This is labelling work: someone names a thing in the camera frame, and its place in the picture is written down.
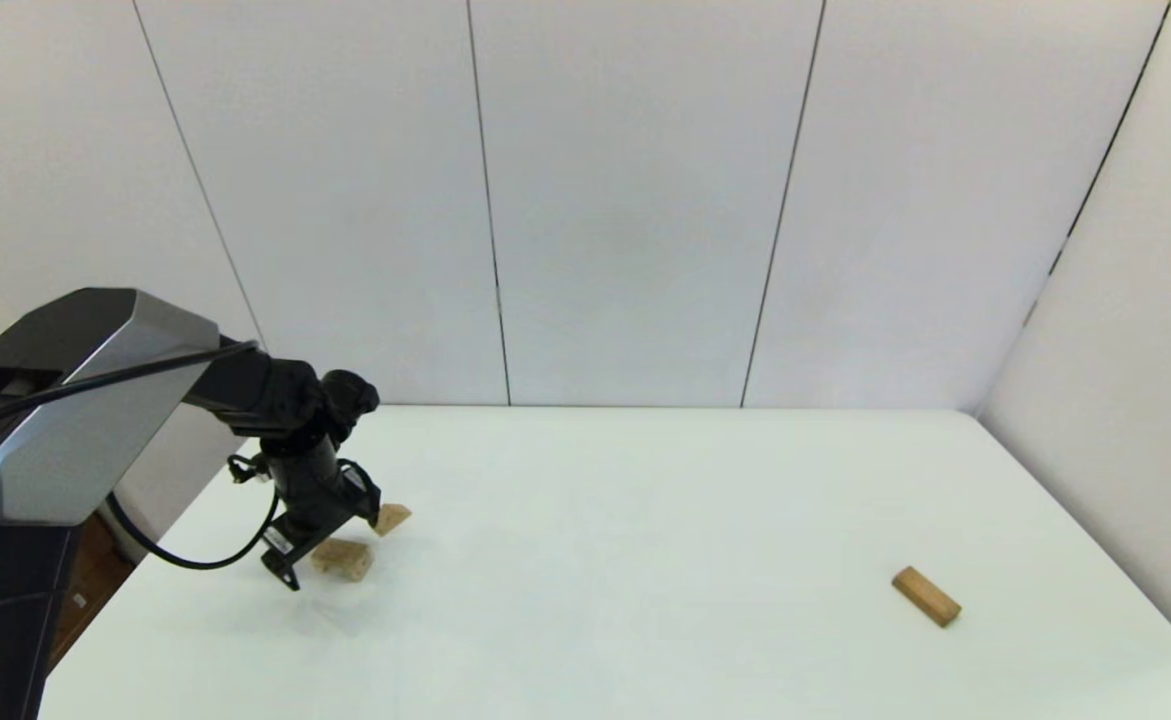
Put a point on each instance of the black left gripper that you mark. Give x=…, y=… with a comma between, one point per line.
x=310, y=490

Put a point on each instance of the rectangular wooden building block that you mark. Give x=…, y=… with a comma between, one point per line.
x=926, y=596

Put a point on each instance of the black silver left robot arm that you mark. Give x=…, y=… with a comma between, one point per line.
x=75, y=410

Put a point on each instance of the triangular wooden building block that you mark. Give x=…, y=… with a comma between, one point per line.
x=392, y=518

